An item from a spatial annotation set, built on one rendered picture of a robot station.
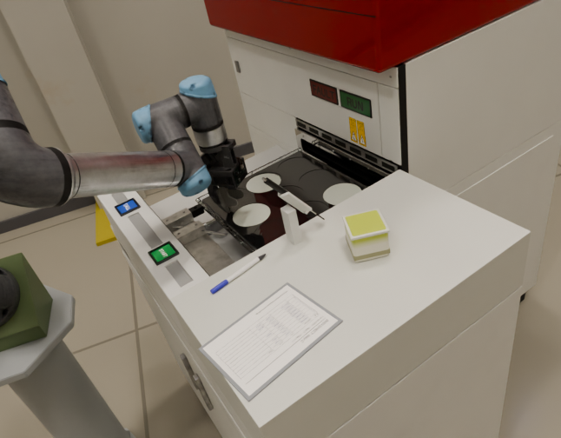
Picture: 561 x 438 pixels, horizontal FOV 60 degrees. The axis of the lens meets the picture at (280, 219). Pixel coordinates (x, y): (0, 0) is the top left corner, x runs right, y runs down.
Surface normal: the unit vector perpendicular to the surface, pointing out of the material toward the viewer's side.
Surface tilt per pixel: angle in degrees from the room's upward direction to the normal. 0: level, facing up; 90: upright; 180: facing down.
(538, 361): 0
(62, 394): 90
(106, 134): 90
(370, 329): 0
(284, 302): 0
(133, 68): 90
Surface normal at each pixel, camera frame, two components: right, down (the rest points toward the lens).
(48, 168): 0.82, -0.20
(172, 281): -0.18, -0.79
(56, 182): 0.82, 0.16
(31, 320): 0.05, -0.21
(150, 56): 0.31, 0.52
